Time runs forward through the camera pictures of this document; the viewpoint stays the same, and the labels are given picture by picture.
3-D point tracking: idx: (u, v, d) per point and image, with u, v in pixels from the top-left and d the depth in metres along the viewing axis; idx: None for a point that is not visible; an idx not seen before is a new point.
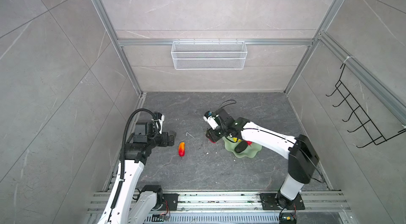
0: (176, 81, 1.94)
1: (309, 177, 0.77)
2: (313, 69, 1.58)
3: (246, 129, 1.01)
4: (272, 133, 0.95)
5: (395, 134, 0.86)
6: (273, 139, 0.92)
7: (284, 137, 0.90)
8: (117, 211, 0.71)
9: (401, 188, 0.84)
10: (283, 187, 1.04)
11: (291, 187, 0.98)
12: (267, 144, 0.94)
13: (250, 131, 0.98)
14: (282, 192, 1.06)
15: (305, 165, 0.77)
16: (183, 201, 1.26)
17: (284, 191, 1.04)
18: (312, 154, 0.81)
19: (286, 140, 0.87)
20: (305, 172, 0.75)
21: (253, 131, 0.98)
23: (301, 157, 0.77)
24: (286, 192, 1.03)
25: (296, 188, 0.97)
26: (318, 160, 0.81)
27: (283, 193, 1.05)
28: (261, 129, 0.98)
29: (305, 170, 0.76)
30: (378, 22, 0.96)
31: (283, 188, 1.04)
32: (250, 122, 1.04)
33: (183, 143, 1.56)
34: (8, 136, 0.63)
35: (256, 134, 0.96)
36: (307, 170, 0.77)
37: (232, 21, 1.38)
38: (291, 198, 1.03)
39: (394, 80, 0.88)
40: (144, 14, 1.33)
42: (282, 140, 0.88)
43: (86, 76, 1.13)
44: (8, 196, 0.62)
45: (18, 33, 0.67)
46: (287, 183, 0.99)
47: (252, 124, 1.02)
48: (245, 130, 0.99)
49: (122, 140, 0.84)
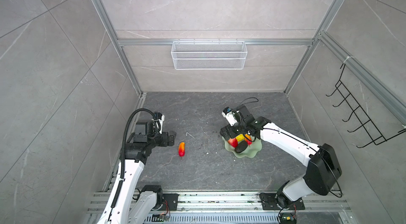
0: (176, 81, 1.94)
1: (328, 188, 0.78)
2: (313, 69, 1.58)
3: (266, 129, 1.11)
4: (294, 138, 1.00)
5: (395, 134, 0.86)
6: (294, 143, 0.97)
7: (306, 143, 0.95)
8: (117, 211, 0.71)
9: (401, 188, 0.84)
10: (286, 186, 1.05)
11: (297, 190, 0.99)
12: (286, 147, 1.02)
13: (270, 131, 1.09)
14: (284, 191, 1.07)
15: (325, 176, 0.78)
16: (183, 201, 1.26)
17: (286, 192, 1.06)
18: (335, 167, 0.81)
19: (309, 148, 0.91)
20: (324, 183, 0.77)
21: (274, 132, 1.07)
23: (322, 168, 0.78)
24: (288, 192, 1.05)
25: (302, 192, 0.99)
26: (340, 174, 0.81)
27: (285, 192, 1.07)
28: (282, 131, 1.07)
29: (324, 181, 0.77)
30: (378, 23, 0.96)
31: (286, 188, 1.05)
32: (270, 123, 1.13)
33: (183, 143, 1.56)
34: (8, 136, 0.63)
35: (276, 136, 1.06)
36: (326, 181, 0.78)
37: (232, 21, 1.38)
38: (292, 199, 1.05)
39: (394, 80, 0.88)
40: (145, 14, 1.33)
42: (303, 147, 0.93)
43: (86, 76, 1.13)
44: (8, 196, 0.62)
45: (18, 32, 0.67)
46: (295, 185, 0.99)
47: (274, 126, 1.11)
48: (265, 130, 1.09)
49: (123, 140, 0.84)
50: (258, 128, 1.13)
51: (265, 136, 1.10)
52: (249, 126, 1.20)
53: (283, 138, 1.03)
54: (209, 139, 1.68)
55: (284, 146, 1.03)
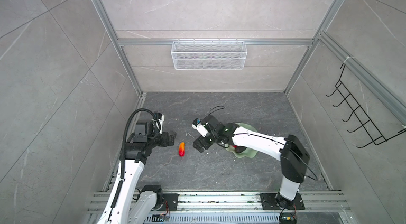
0: (176, 81, 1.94)
1: (302, 176, 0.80)
2: (313, 69, 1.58)
3: (237, 134, 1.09)
4: (263, 137, 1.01)
5: (395, 134, 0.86)
6: (264, 142, 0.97)
7: (274, 139, 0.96)
8: (117, 211, 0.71)
9: (401, 188, 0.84)
10: (280, 187, 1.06)
11: (289, 188, 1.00)
12: (259, 148, 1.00)
13: (240, 136, 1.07)
14: (281, 192, 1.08)
15: (297, 165, 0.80)
16: (183, 201, 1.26)
17: (283, 192, 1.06)
18: (302, 153, 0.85)
19: (277, 143, 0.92)
20: (298, 171, 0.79)
21: (244, 136, 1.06)
23: (292, 159, 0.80)
24: (284, 193, 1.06)
25: (292, 189, 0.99)
26: (308, 158, 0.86)
27: (283, 194, 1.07)
28: (251, 133, 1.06)
29: (297, 170, 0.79)
30: (378, 23, 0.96)
31: (282, 189, 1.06)
32: (239, 128, 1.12)
33: (183, 143, 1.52)
34: (8, 136, 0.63)
35: (247, 139, 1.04)
36: (300, 169, 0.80)
37: (232, 21, 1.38)
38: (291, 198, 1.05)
39: (394, 80, 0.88)
40: (145, 14, 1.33)
42: (273, 143, 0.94)
43: (86, 77, 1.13)
44: (8, 196, 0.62)
45: (18, 33, 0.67)
46: (283, 184, 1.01)
47: (243, 129, 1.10)
48: (236, 137, 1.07)
49: (123, 139, 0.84)
50: (229, 136, 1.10)
51: (237, 141, 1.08)
52: (220, 135, 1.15)
53: (254, 140, 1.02)
54: None
55: (257, 147, 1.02)
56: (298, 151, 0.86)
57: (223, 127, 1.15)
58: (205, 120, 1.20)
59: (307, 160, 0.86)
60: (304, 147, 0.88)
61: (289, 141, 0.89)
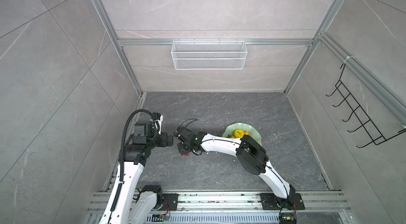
0: (176, 81, 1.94)
1: (259, 168, 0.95)
2: (313, 69, 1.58)
3: (204, 141, 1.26)
4: (223, 140, 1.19)
5: (395, 134, 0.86)
6: (224, 145, 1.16)
7: (232, 141, 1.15)
8: (117, 214, 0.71)
9: (401, 188, 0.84)
10: (272, 188, 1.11)
11: (275, 187, 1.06)
12: (222, 149, 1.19)
13: (207, 142, 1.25)
14: (275, 193, 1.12)
15: (250, 159, 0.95)
16: (183, 201, 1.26)
17: (276, 192, 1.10)
18: (257, 149, 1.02)
19: (234, 143, 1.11)
20: (253, 165, 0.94)
21: (210, 141, 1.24)
23: (246, 155, 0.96)
24: (277, 193, 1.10)
25: (277, 185, 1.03)
26: (264, 151, 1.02)
27: (278, 195, 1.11)
28: (215, 138, 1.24)
29: (252, 163, 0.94)
30: (378, 23, 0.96)
31: (273, 189, 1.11)
32: (207, 134, 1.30)
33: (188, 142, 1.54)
34: (8, 136, 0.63)
35: (212, 143, 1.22)
36: (255, 162, 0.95)
37: (232, 21, 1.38)
38: (286, 193, 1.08)
39: (394, 80, 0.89)
40: (144, 14, 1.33)
42: (231, 144, 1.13)
43: (86, 77, 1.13)
44: (8, 196, 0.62)
45: (18, 33, 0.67)
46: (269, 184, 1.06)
47: (209, 136, 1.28)
48: (203, 144, 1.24)
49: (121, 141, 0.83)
50: (199, 143, 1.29)
51: (205, 147, 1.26)
52: (192, 145, 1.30)
53: (217, 143, 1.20)
54: None
55: (221, 149, 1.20)
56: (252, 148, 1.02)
57: (194, 136, 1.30)
58: (177, 132, 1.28)
59: (263, 154, 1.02)
60: (258, 143, 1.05)
61: (245, 141, 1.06)
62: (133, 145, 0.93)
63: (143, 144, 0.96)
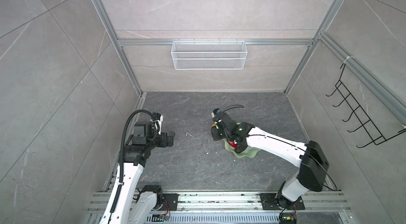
0: (176, 81, 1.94)
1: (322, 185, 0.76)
2: (313, 69, 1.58)
3: (251, 136, 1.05)
4: (280, 140, 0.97)
5: (395, 134, 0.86)
6: (282, 147, 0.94)
7: (293, 144, 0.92)
8: (117, 215, 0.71)
9: (401, 188, 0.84)
10: (286, 188, 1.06)
11: (293, 190, 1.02)
12: (275, 151, 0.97)
13: (256, 137, 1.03)
14: (284, 193, 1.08)
15: (317, 174, 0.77)
16: (183, 201, 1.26)
17: (285, 192, 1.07)
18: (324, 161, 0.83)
19: (297, 148, 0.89)
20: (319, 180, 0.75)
21: (260, 137, 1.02)
23: (314, 168, 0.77)
24: (287, 193, 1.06)
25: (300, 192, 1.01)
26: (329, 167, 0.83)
27: (285, 195, 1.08)
28: (268, 136, 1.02)
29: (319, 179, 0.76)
30: (378, 23, 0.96)
31: (285, 189, 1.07)
32: (255, 128, 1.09)
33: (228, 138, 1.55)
34: (7, 136, 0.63)
35: (263, 140, 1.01)
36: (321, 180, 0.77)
37: (232, 21, 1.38)
38: (294, 198, 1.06)
39: (394, 80, 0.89)
40: (144, 14, 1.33)
42: (292, 148, 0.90)
43: (86, 77, 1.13)
44: (8, 196, 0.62)
45: (18, 33, 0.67)
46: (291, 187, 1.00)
47: (259, 130, 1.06)
48: (250, 138, 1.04)
49: (121, 142, 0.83)
50: (243, 136, 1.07)
51: (251, 142, 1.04)
52: (233, 134, 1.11)
53: (269, 142, 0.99)
54: (209, 139, 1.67)
55: (273, 150, 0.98)
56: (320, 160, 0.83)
57: (237, 126, 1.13)
58: (218, 118, 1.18)
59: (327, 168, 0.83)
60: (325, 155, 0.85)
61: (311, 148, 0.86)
62: (132, 146, 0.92)
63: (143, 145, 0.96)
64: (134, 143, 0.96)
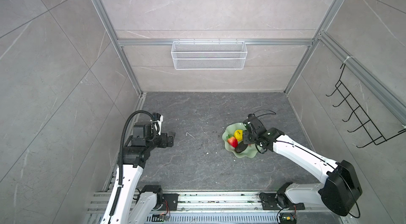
0: (176, 81, 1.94)
1: (348, 209, 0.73)
2: (313, 69, 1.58)
3: (279, 141, 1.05)
4: (310, 152, 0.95)
5: (395, 134, 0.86)
6: (310, 159, 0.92)
7: (322, 159, 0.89)
8: (116, 218, 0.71)
9: (401, 188, 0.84)
10: (294, 191, 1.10)
11: (302, 196, 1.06)
12: (302, 161, 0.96)
13: (284, 144, 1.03)
14: (287, 192, 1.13)
15: (345, 196, 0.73)
16: (183, 201, 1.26)
17: (288, 193, 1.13)
18: (355, 185, 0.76)
19: (326, 164, 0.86)
20: (344, 203, 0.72)
21: (288, 146, 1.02)
23: (341, 187, 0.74)
24: (291, 194, 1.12)
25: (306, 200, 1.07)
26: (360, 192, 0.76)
27: (287, 194, 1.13)
28: (296, 145, 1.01)
29: (344, 202, 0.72)
30: (378, 23, 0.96)
31: (292, 190, 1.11)
32: (284, 135, 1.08)
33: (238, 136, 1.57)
34: (8, 136, 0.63)
35: (291, 149, 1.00)
36: (347, 202, 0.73)
37: (232, 21, 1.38)
38: (294, 201, 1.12)
39: (394, 80, 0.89)
40: (144, 14, 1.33)
42: (320, 162, 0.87)
43: (86, 77, 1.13)
44: (8, 196, 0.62)
45: (18, 33, 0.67)
46: (304, 194, 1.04)
47: (287, 138, 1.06)
48: (278, 143, 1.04)
49: (120, 145, 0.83)
50: (270, 140, 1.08)
51: (278, 148, 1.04)
52: (260, 138, 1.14)
53: (298, 151, 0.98)
54: (210, 139, 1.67)
55: (300, 160, 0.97)
56: (350, 182, 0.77)
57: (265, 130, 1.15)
58: (248, 120, 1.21)
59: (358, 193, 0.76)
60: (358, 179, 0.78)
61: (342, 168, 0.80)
62: (132, 147, 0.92)
63: (142, 146, 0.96)
64: (134, 145, 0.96)
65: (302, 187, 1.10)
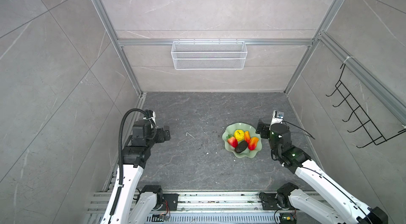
0: (176, 81, 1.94)
1: None
2: (313, 69, 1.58)
3: (305, 168, 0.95)
4: (338, 187, 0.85)
5: (395, 134, 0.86)
6: (338, 196, 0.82)
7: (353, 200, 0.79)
8: (117, 218, 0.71)
9: (401, 189, 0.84)
10: (302, 201, 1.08)
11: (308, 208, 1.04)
12: (325, 194, 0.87)
13: (310, 172, 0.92)
14: (292, 197, 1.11)
15: None
16: (183, 201, 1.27)
17: (292, 198, 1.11)
18: None
19: (357, 206, 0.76)
20: None
21: (314, 175, 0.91)
23: None
24: (295, 199, 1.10)
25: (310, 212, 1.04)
26: None
27: (291, 197, 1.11)
28: (323, 176, 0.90)
29: None
30: (378, 23, 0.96)
31: (299, 201, 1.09)
32: (311, 161, 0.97)
33: (237, 135, 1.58)
34: (8, 136, 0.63)
35: (317, 179, 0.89)
36: None
37: (232, 21, 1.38)
38: (294, 204, 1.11)
39: (394, 80, 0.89)
40: (144, 14, 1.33)
42: (350, 203, 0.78)
43: (86, 77, 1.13)
44: (8, 196, 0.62)
45: (18, 33, 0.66)
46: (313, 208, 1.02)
47: (314, 165, 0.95)
48: (304, 169, 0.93)
49: (119, 147, 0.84)
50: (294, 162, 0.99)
51: (302, 174, 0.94)
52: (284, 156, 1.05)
53: (325, 184, 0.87)
54: (210, 139, 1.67)
55: (323, 193, 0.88)
56: None
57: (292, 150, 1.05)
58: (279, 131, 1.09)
59: None
60: None
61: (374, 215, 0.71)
62: (132, 147, 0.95)
63: (143, 145, 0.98)
64: (133, 144, 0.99)
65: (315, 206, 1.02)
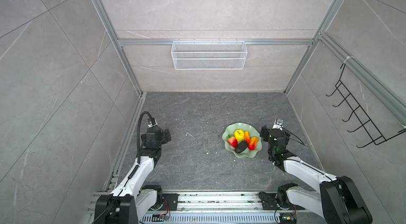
0: (176, 81, 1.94)
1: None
2: (313, 69, 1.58)
3: (289, 160, 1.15)
4: (313, 168, 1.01)
5: (395, 134, 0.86)
6: (312, 173, 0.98)
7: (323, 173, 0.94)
8: (131, 183, 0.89)
9: (400, 189, 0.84)
10: (296, 193, 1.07)
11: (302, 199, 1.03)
12: (306, 177, 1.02)
13: (292, 161, 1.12)
14: (289, 191, 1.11)
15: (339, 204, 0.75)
16: (184, 201, 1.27)
17: (289, 192, 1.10)
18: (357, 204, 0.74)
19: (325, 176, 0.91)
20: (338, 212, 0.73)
21: (295, 162, 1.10)
23: (334, 195, 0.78)
24: (292, 194, 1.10)
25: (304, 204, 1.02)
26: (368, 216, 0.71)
27: (288, 192, 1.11)
28: (303, 162, 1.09)
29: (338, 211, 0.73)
30: (378, 23, 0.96)
31: (294, 193, 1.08)
32: (296, 156, 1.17)
33: (237, 136, 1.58)
34: (8, 136, 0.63)
35: (297, 166, 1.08)
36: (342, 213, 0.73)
37: (232, 21, 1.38)
38: (292, 200, 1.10)
39: (394, 80, 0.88)
40: (144, 14, 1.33)
42: (320, 175, 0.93)
43: (86, 77, 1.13)
44: (8, 196, 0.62)
45: (17, 33, 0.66)
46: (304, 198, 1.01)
47: (297, 158, 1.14)
48: (288, 160, 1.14)
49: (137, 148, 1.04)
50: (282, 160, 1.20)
51: (287, 165, 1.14)
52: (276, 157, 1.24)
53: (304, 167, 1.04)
54: (210, 139, 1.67)
55: (304, 176, 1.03)
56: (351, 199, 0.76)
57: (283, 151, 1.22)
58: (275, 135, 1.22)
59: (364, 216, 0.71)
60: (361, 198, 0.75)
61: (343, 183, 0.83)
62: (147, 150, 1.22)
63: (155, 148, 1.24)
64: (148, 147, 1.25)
65: (305, 193, 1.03)
